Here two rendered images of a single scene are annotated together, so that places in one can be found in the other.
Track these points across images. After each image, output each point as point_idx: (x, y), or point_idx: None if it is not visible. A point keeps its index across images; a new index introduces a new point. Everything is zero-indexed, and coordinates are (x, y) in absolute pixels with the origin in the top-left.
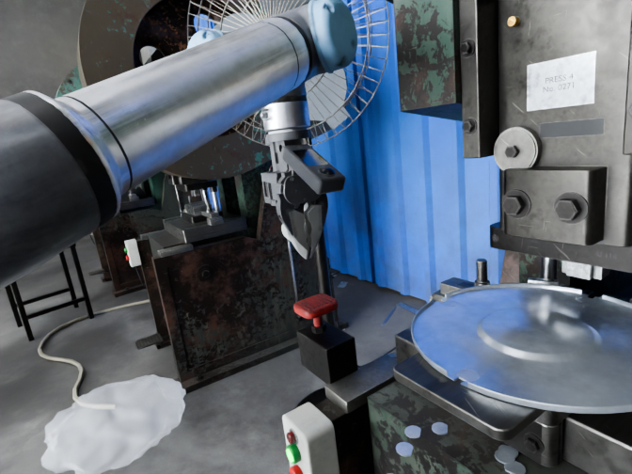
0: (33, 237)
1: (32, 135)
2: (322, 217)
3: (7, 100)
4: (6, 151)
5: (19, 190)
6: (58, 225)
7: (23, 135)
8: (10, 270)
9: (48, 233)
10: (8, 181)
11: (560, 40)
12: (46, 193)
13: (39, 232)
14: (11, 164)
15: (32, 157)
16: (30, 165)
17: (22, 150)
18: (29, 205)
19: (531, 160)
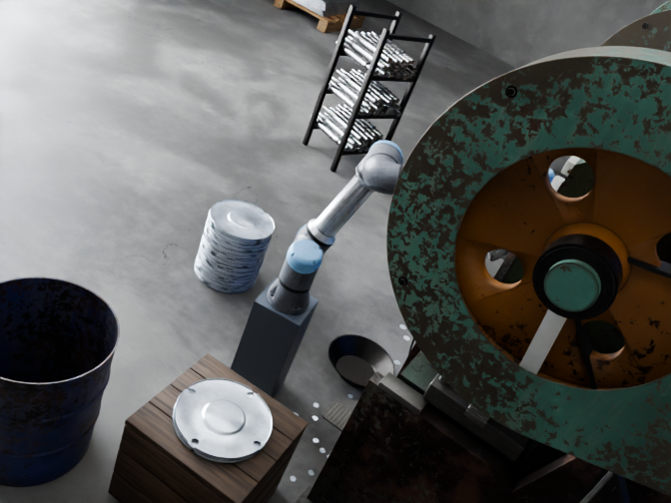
0: (384, 191)
1: (394, 178)
2: (506, 251)
3: (399, 168)
4: (389, 178)
5: (386, 184)
6: (388, 192)
7: (393, 177)
8: (379, 192)
9: (386, 192)
10: (386, 182)
11: None
12: (389, 187)
13: (385, 191)
14: (388, 180)
15: (391, 181)
16: (390, 182)
17: (391, 179)
18: (386, 187)
19: None
